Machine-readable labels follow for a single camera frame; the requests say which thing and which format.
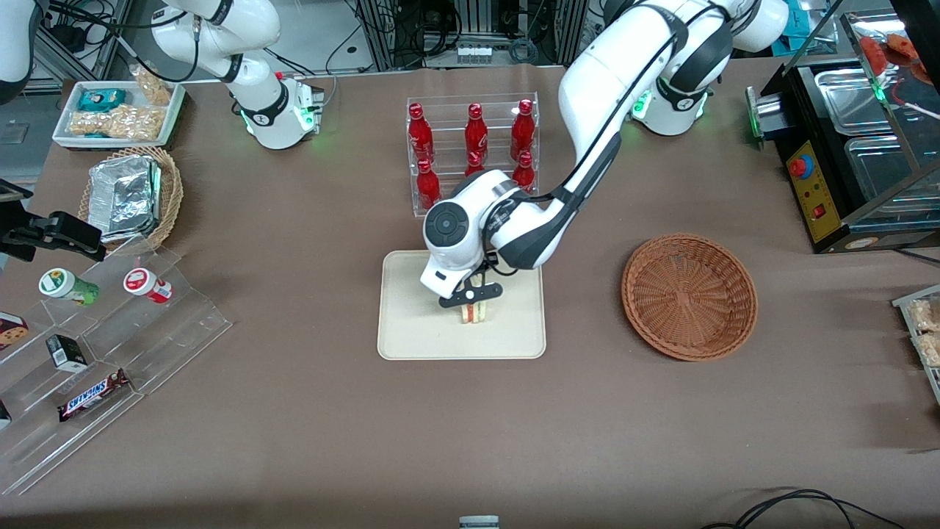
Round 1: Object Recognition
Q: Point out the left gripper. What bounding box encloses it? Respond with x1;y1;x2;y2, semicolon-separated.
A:
419;252;505;325

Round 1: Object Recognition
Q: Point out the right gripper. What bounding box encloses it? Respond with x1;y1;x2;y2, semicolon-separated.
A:
0;180;108;263

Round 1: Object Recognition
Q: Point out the cream plastic tray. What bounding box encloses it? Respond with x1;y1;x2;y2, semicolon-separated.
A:
377;248;547;361

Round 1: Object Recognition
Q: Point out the light tan wicker basket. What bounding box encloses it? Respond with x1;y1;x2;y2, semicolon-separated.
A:
77;145;184;253

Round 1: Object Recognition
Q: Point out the white rectangular snack tray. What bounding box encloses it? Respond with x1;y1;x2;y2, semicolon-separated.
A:
51;79;187;151

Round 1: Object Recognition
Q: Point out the brown round wicker basket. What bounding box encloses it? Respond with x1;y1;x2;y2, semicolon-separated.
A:
621;233;759;362

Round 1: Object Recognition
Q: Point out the green lidded drink cup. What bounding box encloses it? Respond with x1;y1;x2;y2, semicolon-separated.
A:
38;267;101;307

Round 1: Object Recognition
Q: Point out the silver foil package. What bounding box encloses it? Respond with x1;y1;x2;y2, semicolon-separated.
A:
87;154;163;244

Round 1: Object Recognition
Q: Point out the red lidded drink cup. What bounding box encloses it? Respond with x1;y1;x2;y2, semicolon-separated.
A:
123;267;175;305

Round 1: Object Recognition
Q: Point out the brown cookie box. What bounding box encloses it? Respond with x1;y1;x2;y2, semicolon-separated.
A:
0;312;31;352

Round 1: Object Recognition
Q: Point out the small black box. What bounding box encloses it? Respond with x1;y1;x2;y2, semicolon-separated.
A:
46;334;90;373

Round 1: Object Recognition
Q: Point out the large clear nut bag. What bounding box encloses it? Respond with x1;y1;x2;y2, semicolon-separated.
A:
67;104;165;141

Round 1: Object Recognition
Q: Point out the teal snack packet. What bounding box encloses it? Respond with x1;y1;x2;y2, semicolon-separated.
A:
76;88;128;113

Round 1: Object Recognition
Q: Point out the clear acrylic stepped stand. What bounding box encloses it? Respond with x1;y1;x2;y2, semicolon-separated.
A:
0;245;234;497

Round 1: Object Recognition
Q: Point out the Snickers chocolate bar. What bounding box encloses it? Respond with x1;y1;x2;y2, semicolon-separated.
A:
57;368;132;423

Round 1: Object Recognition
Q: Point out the small clear snack bag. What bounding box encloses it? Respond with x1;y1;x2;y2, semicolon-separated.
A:
130;65;174;107

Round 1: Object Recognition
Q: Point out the brown table cover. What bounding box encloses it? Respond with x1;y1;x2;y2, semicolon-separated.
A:
0;59;940;529

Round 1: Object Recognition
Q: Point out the clear acrylic bottle rack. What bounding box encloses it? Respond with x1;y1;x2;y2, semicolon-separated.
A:
406;92;540;218

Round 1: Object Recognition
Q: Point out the steel cylinder with green light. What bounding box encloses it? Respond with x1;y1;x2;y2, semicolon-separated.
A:
745;86;788;149

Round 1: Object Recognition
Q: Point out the black food warmer cabinet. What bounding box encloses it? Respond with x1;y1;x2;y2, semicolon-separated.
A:
745;0;940;255

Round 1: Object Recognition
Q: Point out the teal paper sheet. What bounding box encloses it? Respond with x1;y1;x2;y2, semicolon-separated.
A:
771;0;810;54

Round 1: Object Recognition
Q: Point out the steel warmer pan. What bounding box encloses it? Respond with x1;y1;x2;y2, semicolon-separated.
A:
814;60;928;137
843;134;940;215

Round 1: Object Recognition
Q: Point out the red fried food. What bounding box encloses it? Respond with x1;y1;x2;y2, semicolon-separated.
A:
858;32;923;83

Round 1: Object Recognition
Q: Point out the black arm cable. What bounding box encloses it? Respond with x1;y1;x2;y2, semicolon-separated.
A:
40;0;200;83

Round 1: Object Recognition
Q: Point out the black floor cable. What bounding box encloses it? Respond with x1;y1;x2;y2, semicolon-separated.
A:
701;488;908;529

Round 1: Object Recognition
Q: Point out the white wire tray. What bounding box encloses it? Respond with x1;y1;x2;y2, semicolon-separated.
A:
892;284;940;406

